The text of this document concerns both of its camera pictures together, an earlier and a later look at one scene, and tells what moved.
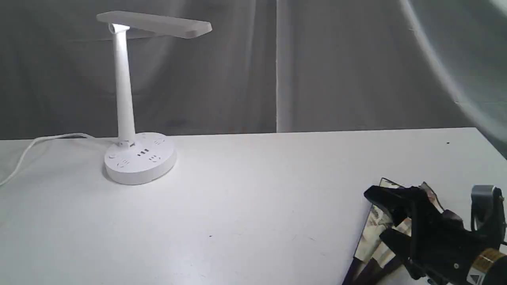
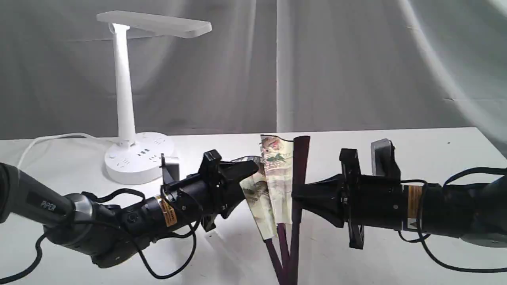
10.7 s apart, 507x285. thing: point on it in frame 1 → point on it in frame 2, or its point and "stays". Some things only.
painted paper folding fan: x=373 y=261 → x=268 y=195
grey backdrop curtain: x=267 y=66 stays
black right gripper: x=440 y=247 → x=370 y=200
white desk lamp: x=140 y=158 stays
